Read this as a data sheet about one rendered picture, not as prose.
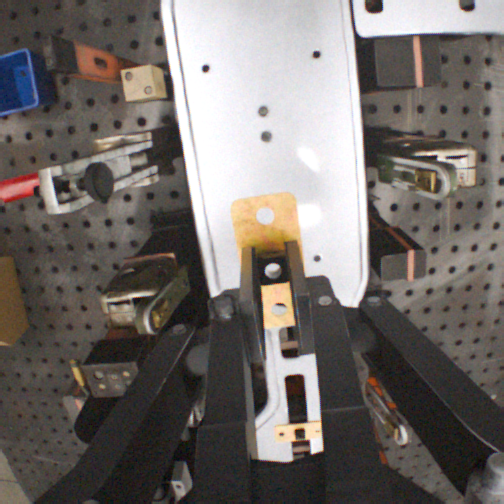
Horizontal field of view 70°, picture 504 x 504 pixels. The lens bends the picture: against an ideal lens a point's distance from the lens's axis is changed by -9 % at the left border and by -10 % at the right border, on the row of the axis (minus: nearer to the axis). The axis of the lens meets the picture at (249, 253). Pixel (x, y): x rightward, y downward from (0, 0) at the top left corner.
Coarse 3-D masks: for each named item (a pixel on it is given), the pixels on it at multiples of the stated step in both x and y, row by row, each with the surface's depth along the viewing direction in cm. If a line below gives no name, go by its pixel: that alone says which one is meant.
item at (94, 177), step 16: (128, 144) 41; (144, 144) 41; (80, 160) 29; (96, 160) 31; (112, 160) 36; (128, 160) 39; (48, 176) 27; (64, 176) 29; (80, 176) 28; (96, 176) 27; (112, 176) 29; (128, 176) 37; (144, 176) 40; (48, 192) 27; (64, 192) 28; (80, 192) 28; (96, 192) 27; (112, 192) 29; (48, 208) 28; (64, 208) 28
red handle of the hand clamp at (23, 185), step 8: (136, 152) 41; (144, 152) 41; (136, 160) 41; (144, 160) 41; (136, 168) 42; (24, 176) 35; (32, 176) 35; (0, 184) 34; (8, 184) 34; (16, 184) 35; (24, 184) 35; (32, 184) 35; (0, 192) 34; (8, 192) 34; (16, 192) 35; (24, 192) 35; (32, 192) 36; (8, 200) 35
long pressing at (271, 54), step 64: (192, 0) 41; (256, 0) 41; (320, 0) 41; (192, 64) 44; (256, 64) 44; (320, 64) 44; (192, 128) 46; (256, 128) 46; (320, 128) 46; (192, 192) 49; (256, 192) 49; (320, 192) 49; (320, 256) 52; (320, 448) 64
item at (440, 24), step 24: (360, 0) 41; (384, 0) 41; (408, 0) 41; (432, 0) 40; (456, 0) 40; (480, 0) 40; (360, 24) 42; (384, 24) 42; (408, 24) 42; (432, 24) 41; (456, 24) 41; (480, 24) 41
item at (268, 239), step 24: (288, 192) 22; (240, 216) 22; (288, 216) 22; (240, 240) 23; (264, 240) 23; (288, 240) 23; (240, 264) 23; (264, 264) 22; (264, 288) 24; (288, 288) 24; (264, 312) 24; (288, 312) 24
